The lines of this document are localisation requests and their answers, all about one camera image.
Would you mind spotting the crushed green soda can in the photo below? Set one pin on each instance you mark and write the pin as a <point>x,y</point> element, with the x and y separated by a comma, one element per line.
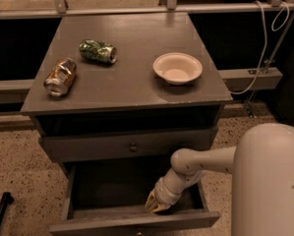
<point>98,51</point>

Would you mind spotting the white paper bowl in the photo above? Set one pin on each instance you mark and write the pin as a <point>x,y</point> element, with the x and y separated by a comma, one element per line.
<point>177,68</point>

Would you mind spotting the thin metal diagonal rod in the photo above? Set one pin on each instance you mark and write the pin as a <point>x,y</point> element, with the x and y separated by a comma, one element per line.
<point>263,70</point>

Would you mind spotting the grey wooden drawer cabinet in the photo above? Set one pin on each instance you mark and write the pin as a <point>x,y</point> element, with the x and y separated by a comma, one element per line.
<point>124,119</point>

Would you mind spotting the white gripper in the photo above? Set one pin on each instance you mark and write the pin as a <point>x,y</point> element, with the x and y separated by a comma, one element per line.
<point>162,191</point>

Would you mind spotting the crushed orange soda can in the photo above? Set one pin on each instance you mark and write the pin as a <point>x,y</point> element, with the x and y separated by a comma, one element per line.
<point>62,76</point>

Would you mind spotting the black bar on floor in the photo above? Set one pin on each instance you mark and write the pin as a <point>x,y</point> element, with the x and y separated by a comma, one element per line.
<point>6,200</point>

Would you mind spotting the grey top drawer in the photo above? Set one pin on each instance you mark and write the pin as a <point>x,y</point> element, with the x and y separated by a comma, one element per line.
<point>122,145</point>

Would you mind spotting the grey metal rail frame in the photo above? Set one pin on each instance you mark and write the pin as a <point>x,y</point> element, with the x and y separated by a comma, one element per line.
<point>127,9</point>

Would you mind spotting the grey drawer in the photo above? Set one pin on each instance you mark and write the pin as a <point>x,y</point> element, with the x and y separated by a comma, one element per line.
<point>107,198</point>
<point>122,145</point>

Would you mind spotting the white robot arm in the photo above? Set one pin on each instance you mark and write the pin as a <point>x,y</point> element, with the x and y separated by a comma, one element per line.
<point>262,170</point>

